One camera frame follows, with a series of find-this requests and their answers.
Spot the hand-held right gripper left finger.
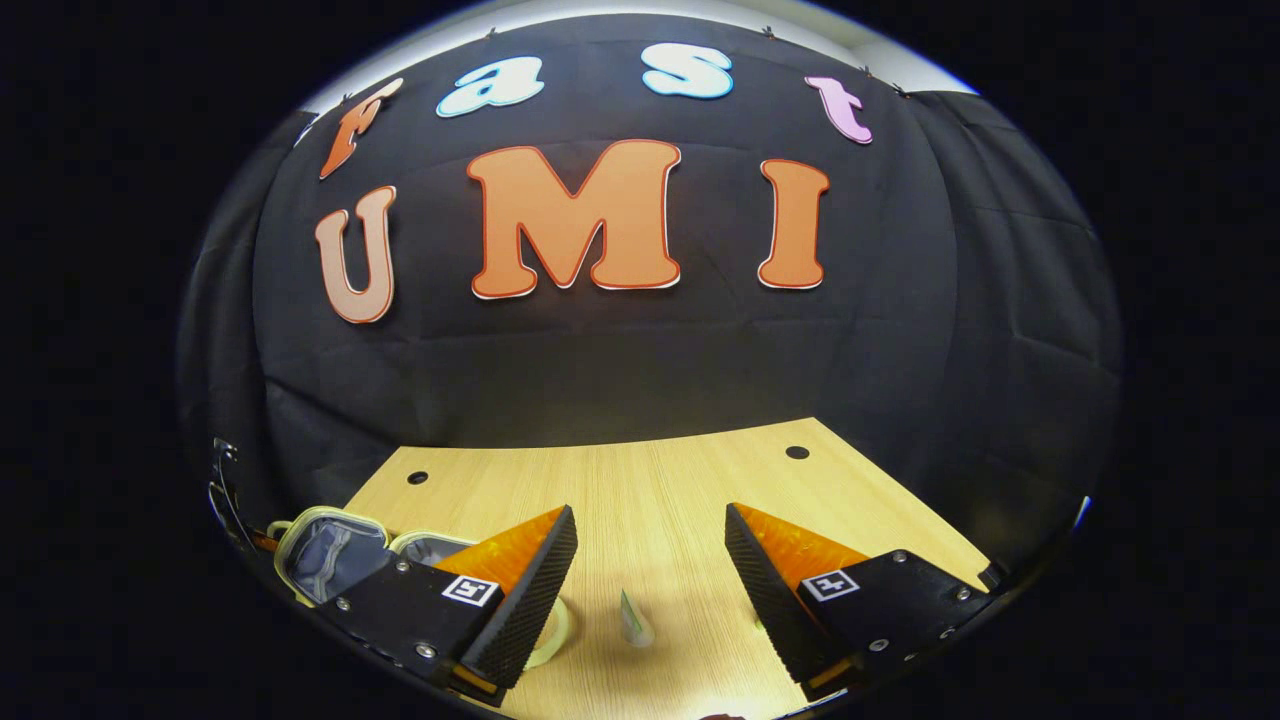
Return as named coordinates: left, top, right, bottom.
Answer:
left=318, top=504, right=579, bottom=706

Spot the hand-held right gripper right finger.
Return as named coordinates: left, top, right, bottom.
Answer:
left=724, top=502, right=1001, bottom=701

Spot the pale yellow small suitcase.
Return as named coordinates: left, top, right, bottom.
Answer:
left=268, top=505, right=573, bottom=669

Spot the white green cream tube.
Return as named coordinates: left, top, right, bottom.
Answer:
left=618, top=588, right=657, bottom=649

